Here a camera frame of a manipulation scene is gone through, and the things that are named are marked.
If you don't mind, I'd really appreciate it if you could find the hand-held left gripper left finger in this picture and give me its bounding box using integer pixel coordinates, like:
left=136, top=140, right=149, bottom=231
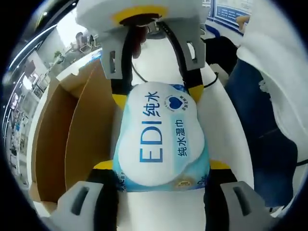
left=38, top=160, right=120, bottom=231

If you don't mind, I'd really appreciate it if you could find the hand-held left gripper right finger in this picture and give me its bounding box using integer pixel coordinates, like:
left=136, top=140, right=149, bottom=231
left=203, top=159, right=273, bottom=231

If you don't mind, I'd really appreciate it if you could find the brown cardboard shoe box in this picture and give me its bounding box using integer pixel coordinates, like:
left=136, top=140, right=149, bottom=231
left=29, top=57, right=128, bottom=214

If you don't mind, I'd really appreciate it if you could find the blue wet wipes pack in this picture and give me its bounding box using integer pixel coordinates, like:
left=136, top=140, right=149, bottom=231
left=112, top=80, right=212, bottom=193

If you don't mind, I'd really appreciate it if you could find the person's right hand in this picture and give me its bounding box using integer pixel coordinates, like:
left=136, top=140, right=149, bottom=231
left=130, top=23, right=149, bottom=59

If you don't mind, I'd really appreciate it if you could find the black cloth bundle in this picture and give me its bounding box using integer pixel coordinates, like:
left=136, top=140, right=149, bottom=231
left=204, top=35, right=241, bottom=73

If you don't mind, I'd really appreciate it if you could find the white office chair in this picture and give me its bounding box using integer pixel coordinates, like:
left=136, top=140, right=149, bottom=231
left=76, top=32, right=97, bottom=53

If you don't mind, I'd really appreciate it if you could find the blue white banner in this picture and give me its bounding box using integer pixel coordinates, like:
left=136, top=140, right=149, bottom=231
left=204, top=0, right=252, bottom=24

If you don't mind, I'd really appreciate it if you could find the person's white shirt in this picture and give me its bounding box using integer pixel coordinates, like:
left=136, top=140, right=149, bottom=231
left=236, top=9, right=308, bottom=167

